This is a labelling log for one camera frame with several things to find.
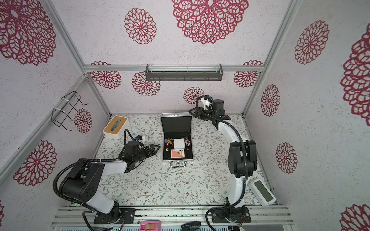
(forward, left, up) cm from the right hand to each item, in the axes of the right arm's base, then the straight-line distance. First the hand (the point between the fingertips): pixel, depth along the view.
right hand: (191, 109), depth 88 cm
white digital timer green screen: (-41, -38, -22) cm, 61 cm away
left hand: (-17, +22, -19) cm, 33 cm away
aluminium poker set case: (-3, +9, -11) cm, 15 cm away
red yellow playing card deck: (-18, +9, -23) cm, 30 cm away
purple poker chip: (-9, +3, -22) cm, 24 cm away
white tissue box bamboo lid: (+1, +55, -19) cm, 58 cm away
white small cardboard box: (-10, +8, -23) cm, 26 cm away
